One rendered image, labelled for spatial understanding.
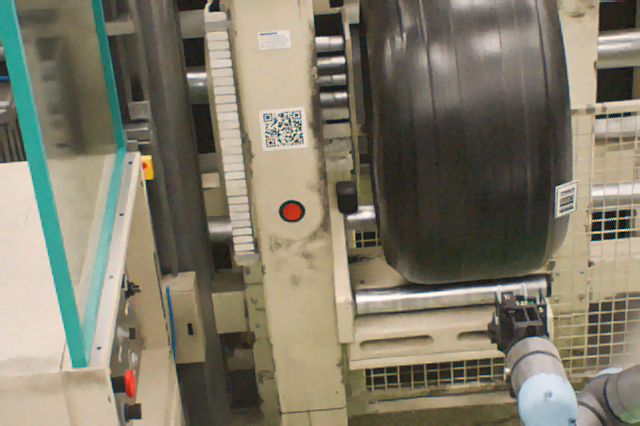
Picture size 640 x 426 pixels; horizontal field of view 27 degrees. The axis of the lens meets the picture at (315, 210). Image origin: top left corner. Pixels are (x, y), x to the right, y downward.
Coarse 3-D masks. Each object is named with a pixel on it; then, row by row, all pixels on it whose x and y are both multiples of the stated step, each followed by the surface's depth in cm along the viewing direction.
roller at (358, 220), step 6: (372, 204) 253; (360, 210) 252; (366, 210) 252; (372, 210) 251; (348, 216) 251; (354, 216) 251; (360, 216) 251; (366, 216) 251; (372, 216) 251; (348, 222) 251; (354, 222) 251; (360, 222) 251; (366, 222) 251; (372, 222) 251; (348, 228) 252; (354, 228) 252; (360, 228) 253; (366, 228) 253; (372, 228) 253
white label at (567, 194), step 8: (568, 184) 203; (576, 184) 204; (560, 192) 203; (568, 192) 204; (576, 192) 205; (560, 200) 204; (568, 200) 205; (576, 200) 206; (560, 208) 205; (568, 208) 206; (576, 208) 207; (560, 216) 206
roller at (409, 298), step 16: (368, 288) 229; (384, 288) 228; (400, 288) 228; (416, 288) 228; (432, 288) 227; (448, 288) 227; (464, 288) 227; (480, 288) 227; (496, 288) 227; (512, 288) 227; (528, 288) 227; (544, 288) 227; (368, 304) 227; (384, 304) 227; (400, 304) 227; (416, 304) 227; (432, 304) 228; (448, 304) 228; (464, 304) 228
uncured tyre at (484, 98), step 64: (384, 0) 206; (448, 0) 203; (512, 0) 202; (384, 64) 202; (448, 64) 198; (512, 64) 198; (384, 128) 202; (448, 128) 198; (512, 128) 198; (384, 192) 207; (448, 192) 201; (512, 192) 202; (448, 256) 211; (512, 256) 212
